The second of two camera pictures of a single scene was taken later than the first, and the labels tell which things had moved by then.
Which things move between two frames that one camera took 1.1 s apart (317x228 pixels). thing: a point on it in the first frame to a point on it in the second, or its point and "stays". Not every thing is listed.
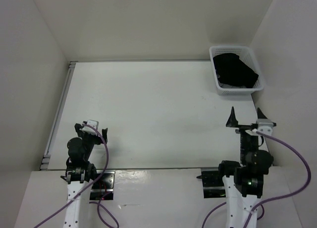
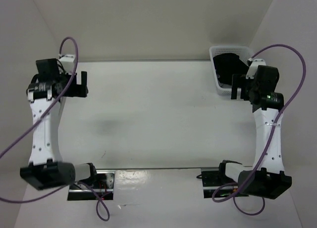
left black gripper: [98, 139] to [78, 90]
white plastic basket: [246, 55] stays
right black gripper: [232, 120] to [239, 80]
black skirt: [232, 71] stays
